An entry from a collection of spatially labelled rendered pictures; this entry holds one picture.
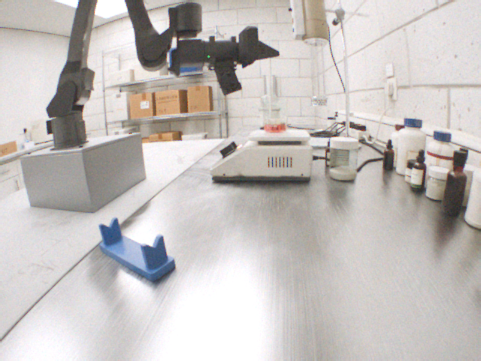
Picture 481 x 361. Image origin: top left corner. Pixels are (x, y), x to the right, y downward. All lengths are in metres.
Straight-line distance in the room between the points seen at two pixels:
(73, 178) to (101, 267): 0.21
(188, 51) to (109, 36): 3.40
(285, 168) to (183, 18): 0.34
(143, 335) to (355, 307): 0.16
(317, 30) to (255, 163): 0.60
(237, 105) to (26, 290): 2.88
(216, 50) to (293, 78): 2.53
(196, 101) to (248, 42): 2.31
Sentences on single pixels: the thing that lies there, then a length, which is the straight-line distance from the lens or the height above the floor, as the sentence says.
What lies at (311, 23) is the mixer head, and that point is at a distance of 0.96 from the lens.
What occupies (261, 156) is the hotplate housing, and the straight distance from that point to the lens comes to 0.49.
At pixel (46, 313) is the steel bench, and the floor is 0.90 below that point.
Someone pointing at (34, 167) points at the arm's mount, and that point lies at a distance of 0.54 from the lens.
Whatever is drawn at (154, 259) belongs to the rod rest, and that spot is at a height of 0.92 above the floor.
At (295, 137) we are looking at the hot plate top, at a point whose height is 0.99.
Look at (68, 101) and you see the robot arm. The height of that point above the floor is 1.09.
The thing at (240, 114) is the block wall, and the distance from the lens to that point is 3.00.
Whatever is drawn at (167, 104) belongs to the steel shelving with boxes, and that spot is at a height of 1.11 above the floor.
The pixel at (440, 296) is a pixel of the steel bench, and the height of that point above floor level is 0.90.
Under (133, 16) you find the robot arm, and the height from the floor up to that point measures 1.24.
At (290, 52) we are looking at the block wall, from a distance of 3.04.
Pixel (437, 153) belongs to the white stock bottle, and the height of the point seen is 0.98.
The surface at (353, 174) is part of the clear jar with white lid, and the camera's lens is 0.52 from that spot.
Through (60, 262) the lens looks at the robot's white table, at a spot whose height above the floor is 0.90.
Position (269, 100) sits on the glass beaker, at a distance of 0.51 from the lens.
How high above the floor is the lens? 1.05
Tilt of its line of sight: 17 degrees down
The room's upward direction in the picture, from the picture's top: 3 degrees counter-clockwise
